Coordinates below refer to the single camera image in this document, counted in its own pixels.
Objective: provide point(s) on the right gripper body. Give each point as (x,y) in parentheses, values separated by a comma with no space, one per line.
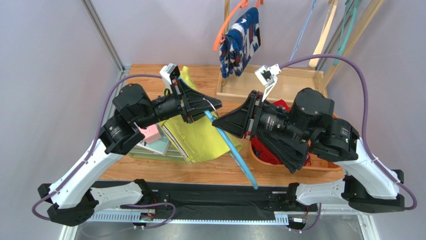
(250,116)

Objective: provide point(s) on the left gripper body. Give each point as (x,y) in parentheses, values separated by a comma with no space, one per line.
(170,106)

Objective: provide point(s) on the red trousers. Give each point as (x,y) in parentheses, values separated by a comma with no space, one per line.
(263,153)

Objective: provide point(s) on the yellow-green trousers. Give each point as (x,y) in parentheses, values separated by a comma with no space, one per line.
(197,142)

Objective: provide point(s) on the light blue hanger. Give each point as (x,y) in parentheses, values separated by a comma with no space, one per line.
(234,153)

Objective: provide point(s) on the black trousers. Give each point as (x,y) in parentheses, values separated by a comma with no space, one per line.
(290,153)

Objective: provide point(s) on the orange hanger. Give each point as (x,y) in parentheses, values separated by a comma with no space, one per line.
(228,23)

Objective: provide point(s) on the blue patterned trousers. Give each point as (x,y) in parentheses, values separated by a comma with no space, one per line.
(234,65)

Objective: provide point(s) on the blue wire hanger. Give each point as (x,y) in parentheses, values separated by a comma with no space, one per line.
(302,31)

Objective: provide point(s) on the beige hanger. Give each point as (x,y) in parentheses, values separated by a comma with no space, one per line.
(326,26)

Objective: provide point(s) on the teal hanger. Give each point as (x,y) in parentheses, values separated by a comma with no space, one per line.
(348,21)

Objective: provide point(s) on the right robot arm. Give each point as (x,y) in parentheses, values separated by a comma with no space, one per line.
(310,123)

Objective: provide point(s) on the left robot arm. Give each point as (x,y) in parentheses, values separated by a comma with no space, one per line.
(74,198)

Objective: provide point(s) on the pink cube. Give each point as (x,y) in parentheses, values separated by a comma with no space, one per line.
(151,133)

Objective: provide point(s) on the wooden clothes rack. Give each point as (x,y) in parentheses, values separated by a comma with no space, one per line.
(292,79)

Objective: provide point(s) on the teal book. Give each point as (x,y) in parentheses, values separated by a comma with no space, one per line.
(158,147)

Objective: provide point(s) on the green box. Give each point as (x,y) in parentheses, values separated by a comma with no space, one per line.
(171,155)

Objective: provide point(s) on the orange plastic basket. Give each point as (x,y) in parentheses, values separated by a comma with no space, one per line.
(315,165)

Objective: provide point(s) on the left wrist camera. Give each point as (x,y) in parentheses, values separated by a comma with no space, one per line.
(168,73)

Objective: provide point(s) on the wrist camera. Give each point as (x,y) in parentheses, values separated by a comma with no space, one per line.
(268,77)
(168,73)

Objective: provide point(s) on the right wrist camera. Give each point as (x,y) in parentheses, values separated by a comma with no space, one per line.
(268,77)

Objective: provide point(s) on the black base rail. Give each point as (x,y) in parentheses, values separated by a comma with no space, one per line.
(213,204)

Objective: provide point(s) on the aluminium frame post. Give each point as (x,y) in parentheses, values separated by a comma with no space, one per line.
(102,32)

